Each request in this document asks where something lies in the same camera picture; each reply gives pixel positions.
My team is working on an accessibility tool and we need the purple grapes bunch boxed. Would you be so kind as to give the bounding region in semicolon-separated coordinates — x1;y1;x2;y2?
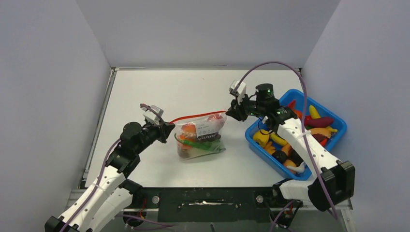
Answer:
197;132;221;142

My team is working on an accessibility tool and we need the dark plum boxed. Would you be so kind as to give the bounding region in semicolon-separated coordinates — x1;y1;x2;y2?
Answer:
272;150;288;164

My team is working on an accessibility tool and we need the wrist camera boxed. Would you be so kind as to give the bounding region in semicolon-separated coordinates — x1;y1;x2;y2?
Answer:
229;80;247;105
140;103;163;126

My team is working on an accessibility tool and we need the yellow bell pepper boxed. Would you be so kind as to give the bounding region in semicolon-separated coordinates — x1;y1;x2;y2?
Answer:
252;130;270;147

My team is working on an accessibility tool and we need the pink peach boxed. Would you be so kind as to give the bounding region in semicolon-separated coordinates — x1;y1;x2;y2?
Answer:
207;114;225;128

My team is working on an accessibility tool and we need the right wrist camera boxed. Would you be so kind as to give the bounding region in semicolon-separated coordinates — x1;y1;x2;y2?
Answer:
229;80;247;105

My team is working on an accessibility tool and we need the clear zip bag orange zipper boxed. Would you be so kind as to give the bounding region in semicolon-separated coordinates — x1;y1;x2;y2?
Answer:
171;111;227;160

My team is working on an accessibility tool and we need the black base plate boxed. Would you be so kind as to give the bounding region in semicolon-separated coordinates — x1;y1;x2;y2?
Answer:
126;187;288;222

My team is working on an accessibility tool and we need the orange tangerine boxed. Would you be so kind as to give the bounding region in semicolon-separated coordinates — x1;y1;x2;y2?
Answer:
181;123;197;139

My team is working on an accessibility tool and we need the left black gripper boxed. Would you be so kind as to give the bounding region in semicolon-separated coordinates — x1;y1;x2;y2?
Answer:
134;118;175;154

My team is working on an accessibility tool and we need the blue plastic bin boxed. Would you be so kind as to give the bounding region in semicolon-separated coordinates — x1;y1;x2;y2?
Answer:
245;97;347;181

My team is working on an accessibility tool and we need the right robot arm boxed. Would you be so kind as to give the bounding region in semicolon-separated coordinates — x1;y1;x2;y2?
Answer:
226;81;355;212

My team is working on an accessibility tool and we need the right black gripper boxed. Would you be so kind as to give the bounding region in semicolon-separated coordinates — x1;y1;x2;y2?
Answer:
227;91;265;121

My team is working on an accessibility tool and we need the purple sweet potato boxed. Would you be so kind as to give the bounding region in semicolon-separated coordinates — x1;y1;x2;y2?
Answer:
304;116;334;128

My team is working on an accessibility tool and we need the yellow banana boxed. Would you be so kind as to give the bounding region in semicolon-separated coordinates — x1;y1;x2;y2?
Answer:
309;105;321;119

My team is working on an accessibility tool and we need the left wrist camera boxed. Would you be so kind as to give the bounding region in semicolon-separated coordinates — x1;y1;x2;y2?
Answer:
140;103;163;126

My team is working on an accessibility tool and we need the green lettuce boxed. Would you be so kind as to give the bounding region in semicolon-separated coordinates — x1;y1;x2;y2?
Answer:
177;139;226;153

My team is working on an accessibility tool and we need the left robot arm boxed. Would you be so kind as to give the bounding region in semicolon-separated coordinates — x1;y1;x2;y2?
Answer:
44;122;175;232

